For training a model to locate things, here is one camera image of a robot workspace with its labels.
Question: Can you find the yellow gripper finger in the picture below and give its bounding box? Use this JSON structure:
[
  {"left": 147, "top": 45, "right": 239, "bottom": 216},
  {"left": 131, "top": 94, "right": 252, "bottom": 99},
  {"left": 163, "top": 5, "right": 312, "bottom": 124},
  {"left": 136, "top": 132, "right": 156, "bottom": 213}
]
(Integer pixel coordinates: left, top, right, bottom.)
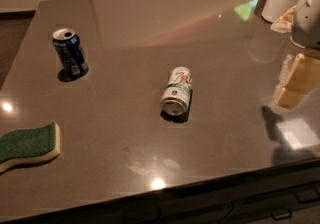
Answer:
[
  {"left": 285, "top": 52, "right": 320, "bottom": 94},
  {"left": 273, "top": 87, "right": 304, "bottom": 109}
]

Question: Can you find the white green 7up can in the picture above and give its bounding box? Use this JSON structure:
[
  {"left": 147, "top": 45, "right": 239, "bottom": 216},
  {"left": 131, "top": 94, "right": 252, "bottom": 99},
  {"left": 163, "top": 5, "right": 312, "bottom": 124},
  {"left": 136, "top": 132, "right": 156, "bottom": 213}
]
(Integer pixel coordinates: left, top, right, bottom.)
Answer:
[{"left": 160, "top": 66, "right": 192, "bottom": 116}]

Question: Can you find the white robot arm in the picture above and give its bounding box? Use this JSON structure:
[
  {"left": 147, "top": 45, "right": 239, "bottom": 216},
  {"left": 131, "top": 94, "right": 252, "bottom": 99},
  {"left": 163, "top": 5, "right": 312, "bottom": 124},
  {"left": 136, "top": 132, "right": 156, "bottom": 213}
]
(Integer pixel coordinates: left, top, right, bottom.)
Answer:
[{"left": 271, "top": 0, "right": 320, "bottom": 113}]

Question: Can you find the blue soda can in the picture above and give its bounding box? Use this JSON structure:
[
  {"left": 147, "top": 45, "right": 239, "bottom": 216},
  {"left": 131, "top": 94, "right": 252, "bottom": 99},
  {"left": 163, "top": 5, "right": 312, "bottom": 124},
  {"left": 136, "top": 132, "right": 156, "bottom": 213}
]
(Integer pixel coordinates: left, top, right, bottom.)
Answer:
[{"left": 52, "top": 28, "right": 89, "bottom": 78}]

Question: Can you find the green yellow sponge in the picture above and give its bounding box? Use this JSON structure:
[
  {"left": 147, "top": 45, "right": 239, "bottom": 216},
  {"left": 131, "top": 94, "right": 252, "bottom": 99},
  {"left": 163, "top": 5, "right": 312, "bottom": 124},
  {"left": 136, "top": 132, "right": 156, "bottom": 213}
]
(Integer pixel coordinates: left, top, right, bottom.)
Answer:
[{"left": 0, "top": 122, "right": 61, "bottom": 173}]

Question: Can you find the black drawer handle right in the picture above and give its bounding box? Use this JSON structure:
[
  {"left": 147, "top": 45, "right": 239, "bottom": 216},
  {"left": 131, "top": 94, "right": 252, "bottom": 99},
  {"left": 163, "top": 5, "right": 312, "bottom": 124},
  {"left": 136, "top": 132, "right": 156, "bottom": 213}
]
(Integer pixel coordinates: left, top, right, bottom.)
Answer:
[{"left": 295, "top": 190, "right": 320, "bottom": 204}]

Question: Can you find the black drawer handle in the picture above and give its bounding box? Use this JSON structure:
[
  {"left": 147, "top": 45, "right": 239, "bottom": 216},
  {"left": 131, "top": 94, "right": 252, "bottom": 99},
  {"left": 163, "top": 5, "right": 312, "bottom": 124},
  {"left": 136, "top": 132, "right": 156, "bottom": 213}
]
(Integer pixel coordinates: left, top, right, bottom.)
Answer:
[
  {"left": 295, "top": 190, "right": 320, "bottom": 204},
  {"left": 270, "top": 209, "right": 292, "bottom": 221}
]

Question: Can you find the black drawer handle lower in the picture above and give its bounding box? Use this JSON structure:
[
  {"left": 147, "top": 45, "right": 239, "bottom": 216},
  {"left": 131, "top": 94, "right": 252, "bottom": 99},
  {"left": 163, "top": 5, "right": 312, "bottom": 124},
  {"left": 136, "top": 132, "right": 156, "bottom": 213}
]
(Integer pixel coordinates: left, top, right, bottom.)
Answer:
[{"left": 270, "top": 209, "right": 292, "bottom": 221}]

